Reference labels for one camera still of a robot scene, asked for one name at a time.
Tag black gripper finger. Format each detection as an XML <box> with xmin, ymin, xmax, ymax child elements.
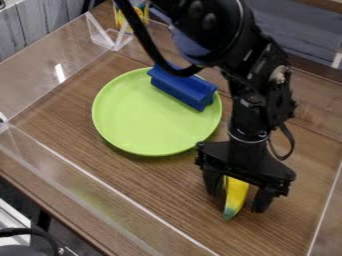
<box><xmin>202</xmin><ymin>166</ymin><xmax>223</xmax><ymax>195</ymax></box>
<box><xmin>252</xmin><ymin>187</ymin><xmax>278</xmax><ymax>213</ymax></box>

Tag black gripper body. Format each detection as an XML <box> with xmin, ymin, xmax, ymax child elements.
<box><xmin>195</xmin><ymin>140</ymin><xmax>297</xmax><ymax>197</ymax></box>

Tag yellow toy banana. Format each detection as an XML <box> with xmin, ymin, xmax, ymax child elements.
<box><xmin>223</xmin><ymin>176</ymin><xmax>250</xmax><ymax>220</ymax></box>

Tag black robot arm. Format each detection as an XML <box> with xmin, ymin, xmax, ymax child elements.
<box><xmin>114</xmin><ymin>0</ymin><xmax>297</xmax><ymax>213</ymax></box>

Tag green plate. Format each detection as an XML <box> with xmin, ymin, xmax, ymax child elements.
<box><xmin>91</xmin><ymin>67</ymin><xmax>223</xmax><ymax>157</ymax></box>

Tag blue plastic block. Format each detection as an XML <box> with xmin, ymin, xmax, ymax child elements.
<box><xmin>147</xmin><ymin>65</ymin><xmax>218</xmax><ymax>112</ymax></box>

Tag clear acrylic barrier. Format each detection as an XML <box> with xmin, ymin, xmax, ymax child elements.
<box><xmin>0</xmin><ymin>11</ymin><xmax>342</xmax><ymax>256</ymax></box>

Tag yellow labelled can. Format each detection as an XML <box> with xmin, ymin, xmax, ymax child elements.
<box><xmin>113</xmin><ymin>0</ymin><xmax>150</xmax><ymax>29</ymax></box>

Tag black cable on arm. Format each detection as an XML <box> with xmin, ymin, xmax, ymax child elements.
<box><xmin>266</xmin><ymin>122</ymin><xmax>297</xmax><ymax>162</ymax></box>

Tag black cable lower left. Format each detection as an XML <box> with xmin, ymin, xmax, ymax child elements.
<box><xmin>0</xmin><ymin>226</ymin><xmax>59</xmax><ymax>256</ymax></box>

